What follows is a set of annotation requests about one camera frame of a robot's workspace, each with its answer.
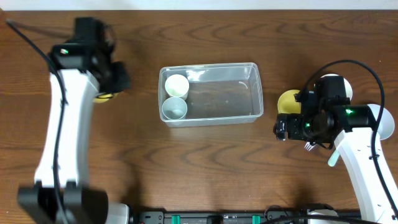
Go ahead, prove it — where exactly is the yellow plastic cup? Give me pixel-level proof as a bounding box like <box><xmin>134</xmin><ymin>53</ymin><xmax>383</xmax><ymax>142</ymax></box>
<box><xmin>93</xmin><ymin>93</ymin><xmax>118</xmax><ymax>103</ymax></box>

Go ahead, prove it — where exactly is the yellow plastic bowl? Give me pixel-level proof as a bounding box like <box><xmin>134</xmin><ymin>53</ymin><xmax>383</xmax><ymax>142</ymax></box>
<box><xmin>277</xmin><ymin>90</ymin><xmax>301</xmax><ymax>114</ymax></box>

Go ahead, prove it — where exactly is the grey plastic cup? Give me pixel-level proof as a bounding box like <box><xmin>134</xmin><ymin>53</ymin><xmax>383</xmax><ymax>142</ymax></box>
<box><xmin>161</xmin><ymin>97</ymin><xmax>188</xmax><ymax>120</ymax></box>

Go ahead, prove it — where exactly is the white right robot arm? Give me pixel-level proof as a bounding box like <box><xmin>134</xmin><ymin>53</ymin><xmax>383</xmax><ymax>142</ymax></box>
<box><xmin>274</xmin><ymin>103</ymin><xmax>397</xmax><ymax>223</ymax></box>

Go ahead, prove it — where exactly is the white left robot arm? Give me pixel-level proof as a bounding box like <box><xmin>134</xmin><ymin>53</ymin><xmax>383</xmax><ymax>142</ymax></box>
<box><xmin>17</xmin><ymin>43</ymin><xmax>130</xmax><ymax>223</ymax></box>

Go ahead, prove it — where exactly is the clear plastic container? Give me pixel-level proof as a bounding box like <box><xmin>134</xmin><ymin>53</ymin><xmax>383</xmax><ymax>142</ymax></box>
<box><xmin>158</xmin><ymin>62</ymin><xmax>264</xmax><ymax>128</ymax></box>

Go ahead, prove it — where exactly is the white plastic fork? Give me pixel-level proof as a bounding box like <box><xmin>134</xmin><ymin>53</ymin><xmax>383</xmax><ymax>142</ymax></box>
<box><xmin>304</xmin><ymin>142</ymin><xmax>315</xmax><ymax>151</ymax></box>

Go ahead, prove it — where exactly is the mint green plastic spoon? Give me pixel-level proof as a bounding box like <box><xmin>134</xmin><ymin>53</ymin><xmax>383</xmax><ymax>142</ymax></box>
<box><xmin>327</xmin><ymin>149</ymin><xmax>340</xmax><ymax>167</ymax></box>

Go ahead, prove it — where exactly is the white plastic cup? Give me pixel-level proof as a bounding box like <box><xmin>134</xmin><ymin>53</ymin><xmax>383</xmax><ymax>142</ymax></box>
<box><xmin>165</xmin><ymin>74</ymin><xmax>189</xmax><ymax>100</ymax></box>

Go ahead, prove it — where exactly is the white plastic bowl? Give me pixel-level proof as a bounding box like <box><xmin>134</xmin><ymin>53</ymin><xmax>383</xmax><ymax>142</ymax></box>
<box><xmin>368</xmin><ymin>104</ymin><xmax>395</xmax><ymax>141</ymax></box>
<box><xmin>321</xmin><ymin>73</ymin><xmax>353</xmax><ymax>100</ymax></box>

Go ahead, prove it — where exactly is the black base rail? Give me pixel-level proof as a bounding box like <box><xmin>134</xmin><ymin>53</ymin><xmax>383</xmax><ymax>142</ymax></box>
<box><xmin>129</xmin><ymin>208</ymin><xmax>305</xmax><ymax>224</ymax></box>

